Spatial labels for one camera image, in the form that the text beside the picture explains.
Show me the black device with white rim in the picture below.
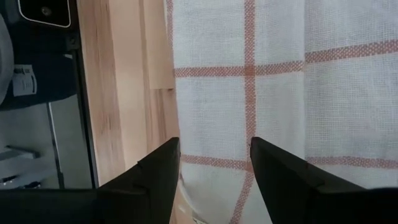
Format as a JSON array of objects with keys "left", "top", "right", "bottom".
[{"left": 17, "top": 0, "right": 72, "bottom": 28}]

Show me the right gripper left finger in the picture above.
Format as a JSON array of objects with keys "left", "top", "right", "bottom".
[{"left": 0, "top": 137, "right": 182, "bottom": 224}]

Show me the black aluminium table frame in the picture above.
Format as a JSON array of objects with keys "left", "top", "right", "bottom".
[{"left": 64, "top": 0, "right": 100, "bottom": 189}]

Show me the thin metal rod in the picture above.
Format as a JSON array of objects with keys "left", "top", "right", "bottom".
[{"left": 46, "top": 101, "right": 65, "bottom": 190}]

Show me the white paper label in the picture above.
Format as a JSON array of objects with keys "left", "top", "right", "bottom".
[{"left": 12, "top": 64, "right": 37, "bottom": 97}]

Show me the white towel with red grid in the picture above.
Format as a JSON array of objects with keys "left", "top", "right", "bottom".
[{"left": 164, "top": 0, "right": 398, "bottom": 224}]

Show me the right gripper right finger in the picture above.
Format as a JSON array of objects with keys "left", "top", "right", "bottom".
[{"left": 250, "top": 136, "right": 398, "bottom": 224}]

